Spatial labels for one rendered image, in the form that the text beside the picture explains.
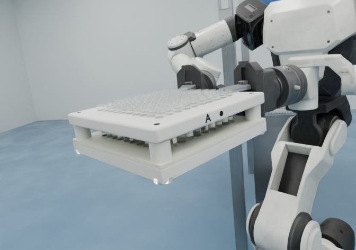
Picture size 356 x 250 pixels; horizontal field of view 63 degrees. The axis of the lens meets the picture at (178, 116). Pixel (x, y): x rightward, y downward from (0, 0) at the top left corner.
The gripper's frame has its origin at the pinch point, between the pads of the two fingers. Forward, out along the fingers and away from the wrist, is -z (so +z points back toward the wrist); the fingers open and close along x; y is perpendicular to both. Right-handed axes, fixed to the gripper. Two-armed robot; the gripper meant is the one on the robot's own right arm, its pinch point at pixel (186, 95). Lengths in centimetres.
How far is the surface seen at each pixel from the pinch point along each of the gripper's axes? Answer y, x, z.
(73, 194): 142, 102, 145
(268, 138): -21, 39, 97
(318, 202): -55, 100, 141
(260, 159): -16, 51, 97
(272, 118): -22, 26, 86
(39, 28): 390, -86, 456
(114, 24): 223, -75, 445
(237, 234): -3, 86, 78
